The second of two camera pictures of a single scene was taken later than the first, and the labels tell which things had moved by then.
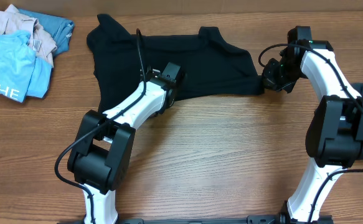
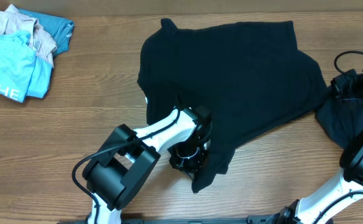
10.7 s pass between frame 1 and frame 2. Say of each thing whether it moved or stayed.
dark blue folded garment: stayed
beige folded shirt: stayed
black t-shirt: moved
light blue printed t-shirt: stayed
